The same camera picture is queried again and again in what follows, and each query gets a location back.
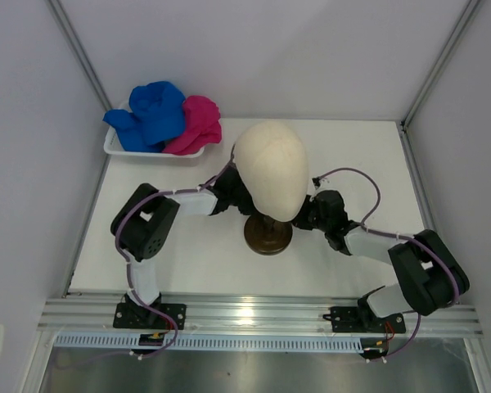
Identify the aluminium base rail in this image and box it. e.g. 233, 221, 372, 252
38, 292, 484, 338

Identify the white slotted cable duct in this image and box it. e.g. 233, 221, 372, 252
54, 332, 363, 354

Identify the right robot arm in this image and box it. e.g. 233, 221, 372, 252
292, 190, 470, 331

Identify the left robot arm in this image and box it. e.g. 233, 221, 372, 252
110, 165, 256, 328

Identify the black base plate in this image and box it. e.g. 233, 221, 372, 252
322, 306, 406, 334
112, 302, 187, 330

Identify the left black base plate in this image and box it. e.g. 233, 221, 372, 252
112, 302, 187, 330

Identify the pink baseball cap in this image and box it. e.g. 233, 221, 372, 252
162, 95, 222, 156

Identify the blue baseball cap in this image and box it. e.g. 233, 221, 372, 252
128, 81, 186, 145

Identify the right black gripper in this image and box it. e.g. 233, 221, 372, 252
286, 193, 331, 232

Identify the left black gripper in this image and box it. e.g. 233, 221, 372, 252
228, 178, 269, 215

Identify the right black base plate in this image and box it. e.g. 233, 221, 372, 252
322, 306, 406, 334

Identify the white plastic basket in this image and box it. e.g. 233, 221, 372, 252
103, 99, 206, 168

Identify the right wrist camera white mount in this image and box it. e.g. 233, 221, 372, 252
312, 176, 323, 190

